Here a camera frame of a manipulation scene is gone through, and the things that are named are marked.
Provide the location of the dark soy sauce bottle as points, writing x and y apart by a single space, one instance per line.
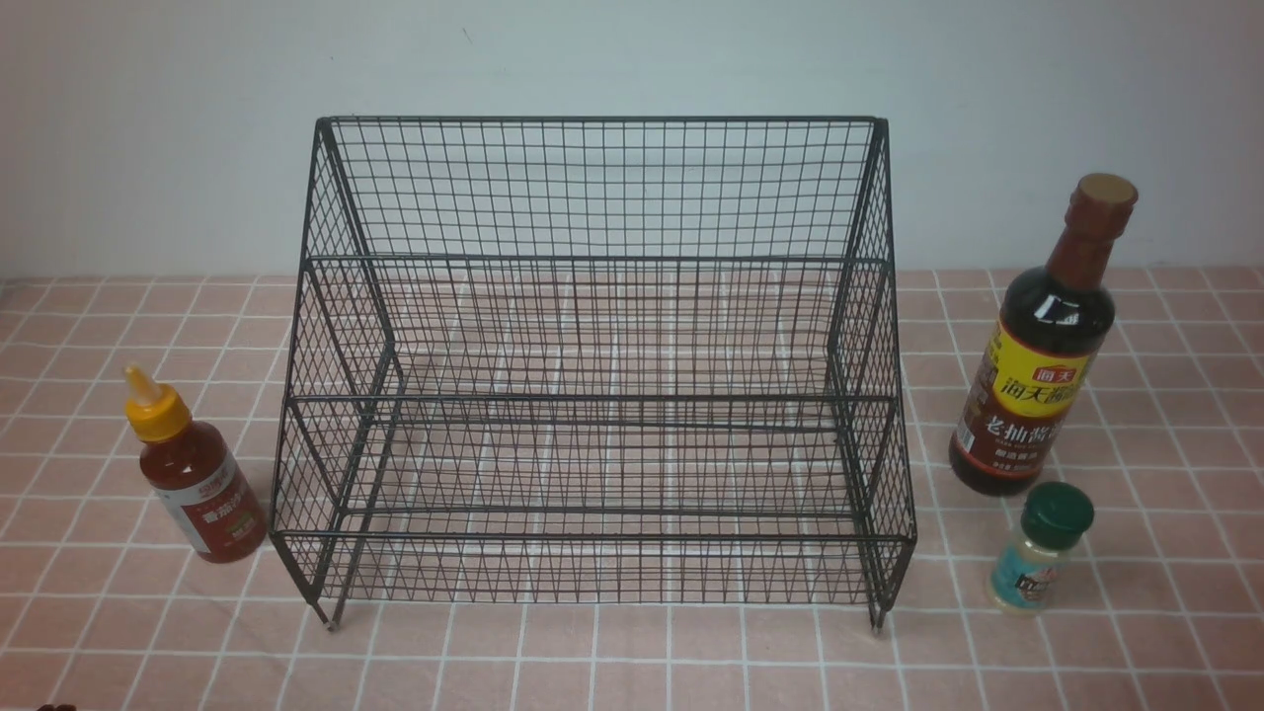
1050 326

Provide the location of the red chili sauce bottle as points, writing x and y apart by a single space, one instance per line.
193 472

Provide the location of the black wire mesh rack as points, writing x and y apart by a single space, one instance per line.
595 360

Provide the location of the green-capped seasoning jar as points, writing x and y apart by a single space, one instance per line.
1055 516

